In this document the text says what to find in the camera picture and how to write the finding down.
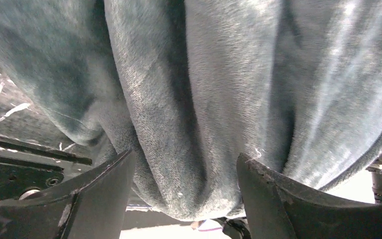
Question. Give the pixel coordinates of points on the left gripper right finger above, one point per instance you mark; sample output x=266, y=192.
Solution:
x=278, y=207

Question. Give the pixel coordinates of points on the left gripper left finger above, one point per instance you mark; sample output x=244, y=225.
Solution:
x=89, y=206

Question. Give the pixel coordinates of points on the white pillow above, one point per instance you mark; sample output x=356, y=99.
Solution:
x=357, y=188

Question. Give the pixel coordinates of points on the grey plush pillowcase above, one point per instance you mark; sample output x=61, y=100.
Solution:
x=190, y=84

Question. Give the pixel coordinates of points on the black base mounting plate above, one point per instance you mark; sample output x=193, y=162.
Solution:
x=26, y=168

